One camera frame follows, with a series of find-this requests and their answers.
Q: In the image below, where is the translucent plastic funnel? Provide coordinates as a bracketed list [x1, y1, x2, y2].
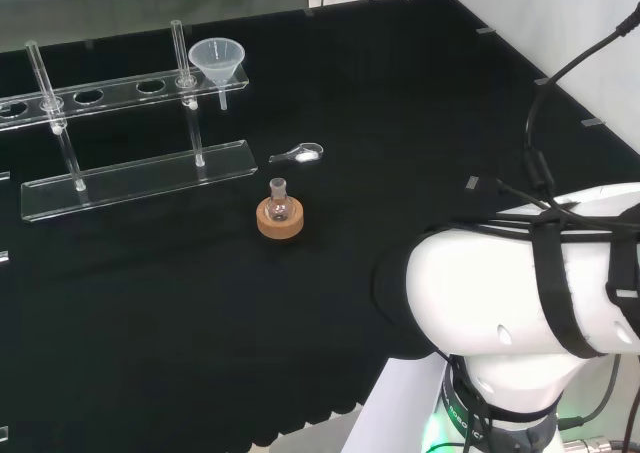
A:
[188, 40, 247, 112]

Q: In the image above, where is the cork ring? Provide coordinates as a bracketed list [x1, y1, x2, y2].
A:
[256, 196, 306, 241]

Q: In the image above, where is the clear funnel stand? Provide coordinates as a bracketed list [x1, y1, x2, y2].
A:
[0, 19, 259, 223]

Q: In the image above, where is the black cable with metal plug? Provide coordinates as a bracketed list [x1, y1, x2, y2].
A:
[464, 175, 556, 212]

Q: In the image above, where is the thick black cable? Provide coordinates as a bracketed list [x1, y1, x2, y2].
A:
[523, 10, 640, 209]

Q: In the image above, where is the small round-bottom glass flask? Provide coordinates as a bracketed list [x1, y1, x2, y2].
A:
[266, 177, 291, 223]

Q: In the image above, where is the black bench cloth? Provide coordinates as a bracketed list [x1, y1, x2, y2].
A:
[0, 0, 640, 447]

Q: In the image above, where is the glass weighing funnel with powder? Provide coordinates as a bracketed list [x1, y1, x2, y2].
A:
[268, 141, 325, 165]

